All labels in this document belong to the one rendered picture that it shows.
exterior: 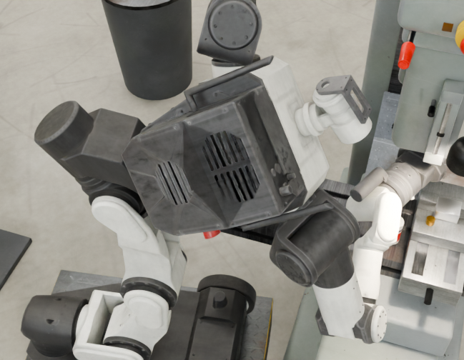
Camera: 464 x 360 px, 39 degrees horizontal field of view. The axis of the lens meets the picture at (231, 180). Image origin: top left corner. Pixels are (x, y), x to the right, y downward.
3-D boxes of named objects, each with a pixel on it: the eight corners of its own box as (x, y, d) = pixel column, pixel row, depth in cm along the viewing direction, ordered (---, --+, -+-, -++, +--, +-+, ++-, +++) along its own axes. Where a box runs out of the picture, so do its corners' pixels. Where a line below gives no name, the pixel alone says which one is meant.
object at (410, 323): (444, 359, 181) (454, 338, 172) (319, 323, 189) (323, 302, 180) (465, 220, 212) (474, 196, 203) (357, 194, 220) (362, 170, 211)
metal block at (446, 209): (454, 230, 175) (459, 216, 171) (431, 224, 177) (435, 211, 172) (456, 215, 178) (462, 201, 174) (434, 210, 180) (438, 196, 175)
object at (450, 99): (440, 166, 145) (463, 94, 129) (422, 161, 146) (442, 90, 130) (443, 153, 148) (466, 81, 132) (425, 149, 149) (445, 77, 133)
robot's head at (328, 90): (326, 131, 120) (362, 130, 114) (303, 98, 115) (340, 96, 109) (338, 106, 122) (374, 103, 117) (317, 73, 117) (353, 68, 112)
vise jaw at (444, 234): (467, 254, 171) (472, 246, 168) (410, 239, 175) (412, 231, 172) (470, 236, 175) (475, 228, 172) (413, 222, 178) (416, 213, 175)
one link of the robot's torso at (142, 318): (95, 366, 193) (119, 290, 156) (114, 306, 205) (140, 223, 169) (146, 380, 194) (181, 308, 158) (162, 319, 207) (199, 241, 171)
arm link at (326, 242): (326, 304, 125) (310, 254, 117) (291, 286, 131) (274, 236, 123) (363, 265, 130) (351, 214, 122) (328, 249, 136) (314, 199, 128)
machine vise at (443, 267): (455, 307, 169) (466, 284, 161) (397, 291, 173) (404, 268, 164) (471, 204, 190) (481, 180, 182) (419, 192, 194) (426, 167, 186)
